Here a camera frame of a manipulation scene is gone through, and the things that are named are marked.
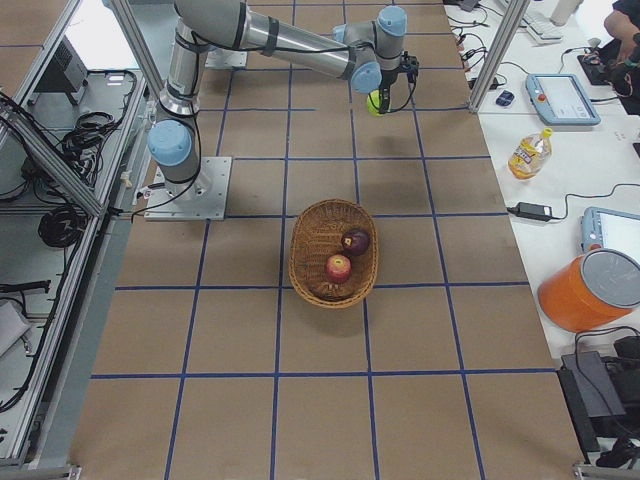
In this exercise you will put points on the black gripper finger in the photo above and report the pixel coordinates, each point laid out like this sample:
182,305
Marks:
384,100

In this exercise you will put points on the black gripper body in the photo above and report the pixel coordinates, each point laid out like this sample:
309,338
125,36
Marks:
387,80

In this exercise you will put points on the green apple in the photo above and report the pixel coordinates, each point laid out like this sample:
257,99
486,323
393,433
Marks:
373,103

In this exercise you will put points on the dark red apple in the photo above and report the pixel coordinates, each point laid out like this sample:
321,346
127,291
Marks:
355,242

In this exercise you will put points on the red yellow apple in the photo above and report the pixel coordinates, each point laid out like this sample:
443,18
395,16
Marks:
338,269

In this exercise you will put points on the woven wicker basket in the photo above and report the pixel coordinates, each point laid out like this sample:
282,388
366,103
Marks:
316,236

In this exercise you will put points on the dark blue small pouch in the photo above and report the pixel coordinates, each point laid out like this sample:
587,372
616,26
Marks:
505,98

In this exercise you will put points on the yellow juice bottle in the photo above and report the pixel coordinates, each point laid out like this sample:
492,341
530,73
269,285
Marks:
531,154

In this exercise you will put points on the blue teach pendant tablet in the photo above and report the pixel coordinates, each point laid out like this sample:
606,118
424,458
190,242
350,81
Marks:
560,100

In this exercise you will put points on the black power adapter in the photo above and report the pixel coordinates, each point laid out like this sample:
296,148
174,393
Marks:
531,211

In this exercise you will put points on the person in dark shirt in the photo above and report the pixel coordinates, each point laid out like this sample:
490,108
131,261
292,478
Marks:
617,63

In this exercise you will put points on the orange bucket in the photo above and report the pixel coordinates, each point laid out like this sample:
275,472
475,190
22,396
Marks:
595,289

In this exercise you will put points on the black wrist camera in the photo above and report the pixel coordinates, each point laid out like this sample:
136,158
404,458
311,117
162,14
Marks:
409,65

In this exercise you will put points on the aluminium frame post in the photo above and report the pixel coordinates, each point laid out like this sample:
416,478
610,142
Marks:
504,35

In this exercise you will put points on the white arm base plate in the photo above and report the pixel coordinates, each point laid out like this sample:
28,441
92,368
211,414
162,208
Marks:
223,59
203,199

